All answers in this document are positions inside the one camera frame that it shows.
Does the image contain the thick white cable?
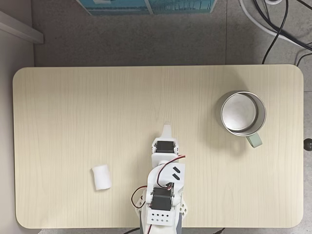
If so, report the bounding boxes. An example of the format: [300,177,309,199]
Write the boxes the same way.
[238,0,312,51]

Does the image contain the thin black floor cable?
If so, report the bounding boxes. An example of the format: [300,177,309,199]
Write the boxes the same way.
[253,0,312,48]
[262,0,289,65]
[296,52,312,67]

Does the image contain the steel cup with green handle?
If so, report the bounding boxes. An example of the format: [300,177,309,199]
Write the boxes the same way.
[220,90,267,149]

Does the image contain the red black white servo wire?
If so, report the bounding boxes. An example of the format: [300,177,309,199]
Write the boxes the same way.
[131,186,148,209]
[157,155,187,187]

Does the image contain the white gauze dressing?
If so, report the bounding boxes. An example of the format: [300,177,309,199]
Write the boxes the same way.
[91,164,113,191]

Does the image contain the blue picture box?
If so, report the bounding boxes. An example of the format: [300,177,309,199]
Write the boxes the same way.
[76,0,218,16]

